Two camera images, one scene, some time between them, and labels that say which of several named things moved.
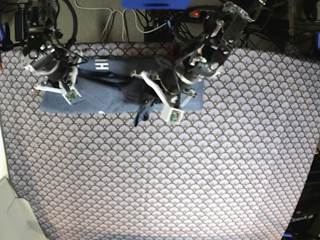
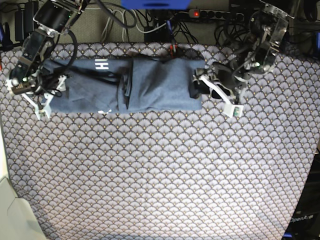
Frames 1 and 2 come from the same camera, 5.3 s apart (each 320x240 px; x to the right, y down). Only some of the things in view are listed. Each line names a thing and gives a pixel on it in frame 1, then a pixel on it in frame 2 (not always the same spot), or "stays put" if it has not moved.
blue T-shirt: [107, 85] stays put
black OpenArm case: [304, 224] stays put
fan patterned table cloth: [235, 170] stays put
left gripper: [50, 65] to [37, 77]
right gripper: [186, 72] to [227, 79]
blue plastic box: [156, 4] stays put
